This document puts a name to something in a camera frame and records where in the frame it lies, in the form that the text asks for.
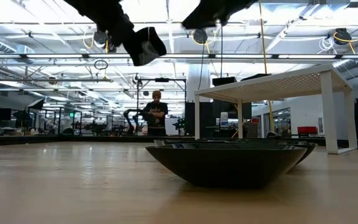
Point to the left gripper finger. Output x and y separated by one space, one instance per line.
132 46

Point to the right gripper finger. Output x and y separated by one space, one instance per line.
213 8
200 21

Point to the black wavy square plate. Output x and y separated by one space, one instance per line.
256 80
149 51
258 76

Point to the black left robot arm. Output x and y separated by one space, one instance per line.
101 12

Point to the black leaf-shaped plate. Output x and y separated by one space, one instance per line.
160 142
310 147
225 168

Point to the person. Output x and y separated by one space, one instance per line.
155 115

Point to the white perforated shelf rack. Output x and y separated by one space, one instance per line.
275 87

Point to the red bin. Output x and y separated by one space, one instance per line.
307 130

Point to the black station frame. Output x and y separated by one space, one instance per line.
162 80

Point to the black aluminium frame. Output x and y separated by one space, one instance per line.
73 140

